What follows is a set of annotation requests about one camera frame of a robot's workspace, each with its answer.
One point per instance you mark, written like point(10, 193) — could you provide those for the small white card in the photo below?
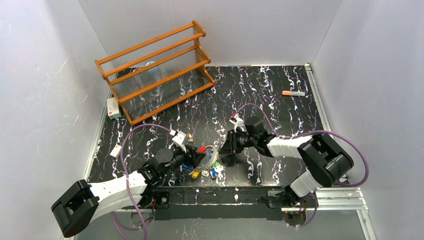
point(115, 152)

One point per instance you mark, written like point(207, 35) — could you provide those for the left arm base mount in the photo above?
point(154, 200)

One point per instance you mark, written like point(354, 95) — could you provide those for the orange wooden shelf rack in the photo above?
point(156, 74)

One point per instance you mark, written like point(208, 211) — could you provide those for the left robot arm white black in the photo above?
point(84, 202)

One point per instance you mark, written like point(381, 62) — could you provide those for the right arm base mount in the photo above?
point(297, 211)

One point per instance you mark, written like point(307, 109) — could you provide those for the yellow tagged key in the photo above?
point(190, 138)

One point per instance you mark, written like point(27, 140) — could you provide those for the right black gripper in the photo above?
point(232, 143)

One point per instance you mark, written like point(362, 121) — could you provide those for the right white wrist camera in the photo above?
point(237, 122)

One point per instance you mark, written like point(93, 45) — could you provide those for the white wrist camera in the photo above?
point(237, 122)
point(179, 138)

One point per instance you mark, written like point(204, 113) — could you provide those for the orange white marker pen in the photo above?
point(293, 93)

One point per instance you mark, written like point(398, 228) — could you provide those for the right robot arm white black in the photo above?
point(325, 159)

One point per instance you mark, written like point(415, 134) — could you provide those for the white red small box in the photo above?
point(113, 108)

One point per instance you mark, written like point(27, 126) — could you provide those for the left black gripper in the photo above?
point(191, 156)

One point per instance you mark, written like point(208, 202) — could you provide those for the bunch of coloured keys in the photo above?
point(213, 172)

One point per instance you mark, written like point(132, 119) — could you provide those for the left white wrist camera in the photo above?
point(179, 138)

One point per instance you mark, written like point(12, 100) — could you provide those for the aluminium frame rail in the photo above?
point(241, 203)

